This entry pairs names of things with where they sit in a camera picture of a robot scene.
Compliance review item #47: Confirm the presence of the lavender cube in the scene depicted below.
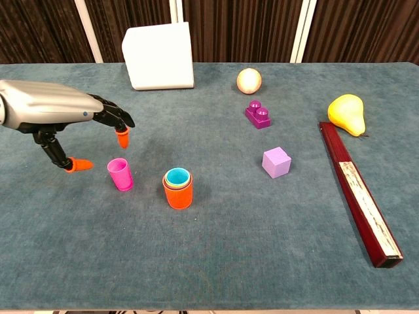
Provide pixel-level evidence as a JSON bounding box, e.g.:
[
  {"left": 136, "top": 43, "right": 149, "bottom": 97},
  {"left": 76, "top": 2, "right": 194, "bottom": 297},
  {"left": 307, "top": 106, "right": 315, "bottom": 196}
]
[{"left": 261, "top": 147, "right": 293, "bottom": 179}]

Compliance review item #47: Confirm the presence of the white box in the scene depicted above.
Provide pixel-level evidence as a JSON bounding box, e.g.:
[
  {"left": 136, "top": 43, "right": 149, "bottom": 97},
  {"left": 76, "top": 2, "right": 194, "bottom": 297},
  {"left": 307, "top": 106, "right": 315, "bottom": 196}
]
[{"left": 121, "top": 21, "right": 195, "bottom": 91}]

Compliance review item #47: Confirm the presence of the teal carpet table mat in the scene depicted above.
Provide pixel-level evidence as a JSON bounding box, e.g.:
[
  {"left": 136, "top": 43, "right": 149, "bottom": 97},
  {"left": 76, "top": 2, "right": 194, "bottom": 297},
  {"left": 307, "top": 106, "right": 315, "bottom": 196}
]
[{"left": 0, "top": 61, "right": 419, "bottom": 311}]

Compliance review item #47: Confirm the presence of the cyan plastic cup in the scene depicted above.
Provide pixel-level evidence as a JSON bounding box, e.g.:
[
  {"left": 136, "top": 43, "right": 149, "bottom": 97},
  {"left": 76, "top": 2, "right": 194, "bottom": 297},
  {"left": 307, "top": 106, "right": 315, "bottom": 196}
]
[{"left": 166, "top": 167, "right": 190, "bottom": 186}]

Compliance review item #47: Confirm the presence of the orange plastic cup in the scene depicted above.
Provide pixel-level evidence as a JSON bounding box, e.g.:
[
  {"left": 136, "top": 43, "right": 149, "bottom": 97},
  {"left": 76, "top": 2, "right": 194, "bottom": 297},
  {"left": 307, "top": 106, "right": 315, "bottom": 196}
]
[{"left": 162, "top": 167, "right": 194, "bottom": 210}]

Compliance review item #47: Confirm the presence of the white partition post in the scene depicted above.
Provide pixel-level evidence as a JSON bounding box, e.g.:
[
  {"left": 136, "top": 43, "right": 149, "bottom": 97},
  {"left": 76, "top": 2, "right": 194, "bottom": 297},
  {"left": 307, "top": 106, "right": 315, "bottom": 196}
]
[
  {"left": 289, "top": 0, "right": 318, "bottom": 63},
  {"left": 169, "top": 0, "right": 184, "bottom": 26},
  {"left": 73, "top": 0, "right": 104, "bottom": 63}
]

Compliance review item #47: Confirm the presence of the beige egg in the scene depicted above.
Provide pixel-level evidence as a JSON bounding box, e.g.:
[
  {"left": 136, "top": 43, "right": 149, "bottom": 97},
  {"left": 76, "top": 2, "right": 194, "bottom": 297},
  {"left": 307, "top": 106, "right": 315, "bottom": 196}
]
[{"left": 236, "top": 67, "right": 263, "bottom": 96}]

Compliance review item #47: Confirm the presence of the yellow toy pear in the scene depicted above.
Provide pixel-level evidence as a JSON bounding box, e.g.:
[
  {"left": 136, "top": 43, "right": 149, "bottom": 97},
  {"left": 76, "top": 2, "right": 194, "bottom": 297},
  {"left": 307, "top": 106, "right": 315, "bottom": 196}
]
[{"left": 327, "top": 94, "right": 367, "bottom": 137}]

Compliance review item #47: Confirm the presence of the pink plastic cup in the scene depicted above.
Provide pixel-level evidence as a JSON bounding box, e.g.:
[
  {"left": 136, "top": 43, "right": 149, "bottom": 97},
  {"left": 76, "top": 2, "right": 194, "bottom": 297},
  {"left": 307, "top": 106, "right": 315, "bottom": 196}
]
[{"left": 107, "top": 158, "right": 134, "bottom": 192}]

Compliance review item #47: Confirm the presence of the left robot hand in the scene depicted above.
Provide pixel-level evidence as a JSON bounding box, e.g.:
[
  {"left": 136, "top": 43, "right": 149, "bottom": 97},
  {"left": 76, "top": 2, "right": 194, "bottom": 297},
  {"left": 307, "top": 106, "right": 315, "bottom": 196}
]
[{"left": 0, "top": 79, "right": 136, "bottom": 173}]

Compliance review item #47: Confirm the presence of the purple two-stud toy brick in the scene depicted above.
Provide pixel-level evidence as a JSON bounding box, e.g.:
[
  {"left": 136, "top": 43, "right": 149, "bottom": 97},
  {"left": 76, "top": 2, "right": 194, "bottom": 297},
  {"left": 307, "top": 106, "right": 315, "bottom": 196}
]
[{"left": 244, "top": 99, "right": 272, "bottom": 130}]

